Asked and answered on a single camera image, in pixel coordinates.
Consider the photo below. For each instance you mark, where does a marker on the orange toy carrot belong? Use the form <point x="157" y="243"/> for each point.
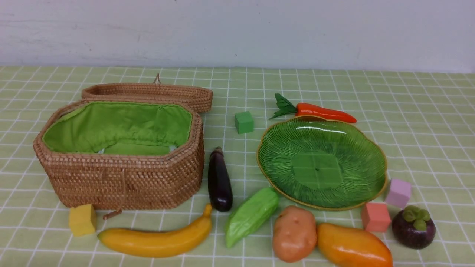
<point x="304" y="109"/>

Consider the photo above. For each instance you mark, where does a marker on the dark purple toy eggplant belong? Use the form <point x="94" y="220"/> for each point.
<point x="218" y="182"/>

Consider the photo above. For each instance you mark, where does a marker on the green toy bitter gourd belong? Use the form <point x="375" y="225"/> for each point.
<point x="250" y="215"/>

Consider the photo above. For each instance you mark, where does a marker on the yellow toy banana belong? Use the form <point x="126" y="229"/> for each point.
<point x="159" y="244"/>

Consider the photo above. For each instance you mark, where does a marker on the orange toy mango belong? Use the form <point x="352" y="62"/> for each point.
<point x="352" y="247"/>

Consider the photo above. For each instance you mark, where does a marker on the purple toy mangosteen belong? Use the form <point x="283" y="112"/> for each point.
<point x="413" y="227"/>

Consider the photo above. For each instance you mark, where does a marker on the green foam cube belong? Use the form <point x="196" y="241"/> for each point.
<point x="244" y="122"/>

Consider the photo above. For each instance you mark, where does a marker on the woven wicker basket lid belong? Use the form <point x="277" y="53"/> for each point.
<point x="198" y="98"/>

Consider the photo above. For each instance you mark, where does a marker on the green glass leaf plate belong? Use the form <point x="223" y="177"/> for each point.
<point x="323" y="164"/>

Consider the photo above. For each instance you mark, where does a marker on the woven wicker basket green lining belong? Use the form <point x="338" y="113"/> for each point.
<point x="123" y="155"/>

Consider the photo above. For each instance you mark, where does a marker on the brown toy potato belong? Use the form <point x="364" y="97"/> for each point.
<point x="294" y="234"/>

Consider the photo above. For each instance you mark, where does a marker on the pink-red foam cube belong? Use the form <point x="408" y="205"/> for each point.
<point x="375" y="217"/>

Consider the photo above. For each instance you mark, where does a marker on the light purple foam cube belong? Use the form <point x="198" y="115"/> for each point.
<point x="399" y="193"/>

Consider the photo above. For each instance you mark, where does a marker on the yellow foam cube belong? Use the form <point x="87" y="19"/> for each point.
<point x="82" y="220"/>

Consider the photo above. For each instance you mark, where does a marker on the green checkered tablecloth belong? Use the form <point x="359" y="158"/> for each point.
<point x="424" y="123"/>

